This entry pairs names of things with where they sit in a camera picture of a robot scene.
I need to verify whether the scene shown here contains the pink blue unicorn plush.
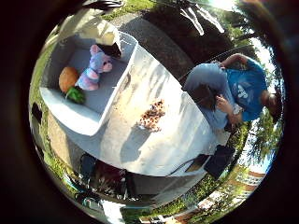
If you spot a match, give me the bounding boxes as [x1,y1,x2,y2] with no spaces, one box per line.
[75,44,114,92]

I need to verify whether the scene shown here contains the orange carrot plush green leaves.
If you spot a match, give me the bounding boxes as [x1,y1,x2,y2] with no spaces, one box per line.
[58,65,87,105]

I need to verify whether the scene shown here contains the spotted leopard plush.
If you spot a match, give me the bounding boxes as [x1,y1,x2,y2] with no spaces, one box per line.
[137,99,166,133]

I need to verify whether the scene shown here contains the white rectangular plastic container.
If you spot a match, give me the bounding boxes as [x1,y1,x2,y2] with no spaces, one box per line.
[38,31,139,137]

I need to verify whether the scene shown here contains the person in blue shirt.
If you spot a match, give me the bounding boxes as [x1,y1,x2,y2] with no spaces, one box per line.
[181,52,283,133]

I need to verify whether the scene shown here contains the small tan black device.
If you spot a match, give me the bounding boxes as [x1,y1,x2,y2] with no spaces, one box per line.
[185,153,210,174]

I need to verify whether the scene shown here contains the black square box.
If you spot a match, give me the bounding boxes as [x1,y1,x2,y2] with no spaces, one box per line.
[204,144,236,181]

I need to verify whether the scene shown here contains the black cable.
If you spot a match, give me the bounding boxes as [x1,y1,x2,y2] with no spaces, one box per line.
[166,160,195,178]

